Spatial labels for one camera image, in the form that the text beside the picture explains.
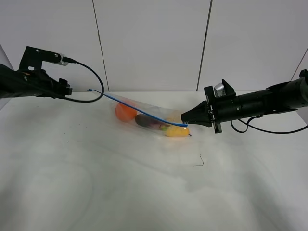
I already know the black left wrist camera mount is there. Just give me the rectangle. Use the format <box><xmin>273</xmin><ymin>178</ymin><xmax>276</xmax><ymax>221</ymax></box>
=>
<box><xmin>19</xmin><ymin>46</ymin><xmax>68</xmax><ymax>70</ymax></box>

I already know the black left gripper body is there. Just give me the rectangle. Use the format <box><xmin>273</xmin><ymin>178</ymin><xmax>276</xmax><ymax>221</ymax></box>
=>
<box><xmin>17</xmin><ymin>69</ymin><xmax>72</xmax><ymax>99</ymax></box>

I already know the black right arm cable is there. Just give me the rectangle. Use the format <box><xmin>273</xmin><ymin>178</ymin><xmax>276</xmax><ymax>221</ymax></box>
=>
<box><xmin>230</xmin><ymin>115</ymin><xmax>308</xmax><ymax>133</ymax></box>

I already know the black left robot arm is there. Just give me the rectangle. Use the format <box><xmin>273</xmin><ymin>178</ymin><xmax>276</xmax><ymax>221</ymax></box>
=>
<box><xmin>0</xmin><ymin>64</ymin><xmax>211</xmax><ymax>127</ymax></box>

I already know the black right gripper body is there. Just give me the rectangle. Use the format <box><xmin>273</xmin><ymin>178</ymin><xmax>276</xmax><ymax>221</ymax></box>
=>
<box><xmin>204</xmin><ymin>79</ymin><xmax>236</xmax><ymax>134</ymax></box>

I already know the yellow toy pear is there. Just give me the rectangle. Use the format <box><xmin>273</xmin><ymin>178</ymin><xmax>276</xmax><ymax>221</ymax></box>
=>
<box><xmin>165</xmin><ymin>126</ymin><xmax>191</xmax><ymax>137</ymax></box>

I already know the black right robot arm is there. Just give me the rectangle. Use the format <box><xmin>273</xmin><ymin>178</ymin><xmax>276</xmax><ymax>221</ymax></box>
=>
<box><xmin>181</xmin><ymin>69</ymin><xmax>308</xmax><ymax>133</ymax></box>

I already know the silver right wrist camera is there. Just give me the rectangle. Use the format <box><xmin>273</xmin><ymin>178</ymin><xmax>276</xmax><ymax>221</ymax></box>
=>
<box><xmin>214</xmin><ymin>83</ymin><xmax>226</xmax><ymax>98</ymax></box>

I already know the orange toy fruit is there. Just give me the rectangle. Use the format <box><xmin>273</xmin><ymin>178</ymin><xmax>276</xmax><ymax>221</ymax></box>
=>
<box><xmin>115</xmin><ymin>103</ymin><xmax>137</xmax><ymax>122</ymax></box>

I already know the purple toy eggplant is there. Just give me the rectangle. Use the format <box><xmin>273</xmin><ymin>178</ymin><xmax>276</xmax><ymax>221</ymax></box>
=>
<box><xmin>135</xmin><ymin>114</ymin><xmax>169</xmax><ymax>131</ymax></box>

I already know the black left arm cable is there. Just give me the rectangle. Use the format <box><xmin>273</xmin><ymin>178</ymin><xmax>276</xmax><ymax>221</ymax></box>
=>
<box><xmin>61</xmin><ymin>56</ymin><xmax>105</xmax><ymax>104</ymax></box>

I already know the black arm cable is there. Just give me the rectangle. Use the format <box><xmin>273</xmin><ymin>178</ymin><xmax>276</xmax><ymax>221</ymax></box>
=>
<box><xmin>230</xmin><ymin>115</ymin><xmax>308</xmax><ymax>133</ymax></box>
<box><xmin>61</xmin><ymin>56</ymin><xmax>105</xmax><ymax>104</ymax></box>

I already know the clear zip bag blue seal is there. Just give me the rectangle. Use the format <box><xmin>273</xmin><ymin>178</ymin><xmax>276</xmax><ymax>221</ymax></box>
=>
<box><xmin>103</xmin><ymin>93</ymin><xmax>191</xmax><ymax>137</ymax></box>

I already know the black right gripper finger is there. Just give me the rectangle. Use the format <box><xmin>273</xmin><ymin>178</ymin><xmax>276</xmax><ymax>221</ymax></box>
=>
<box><xmin>181</xmin><ymin>101</ymin><xmax>209</xmax><ymax>123</ymax></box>
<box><xmin>186</xmin><ymin>119</ymin><xmax>212</xmax><ymax>127</ymax></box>

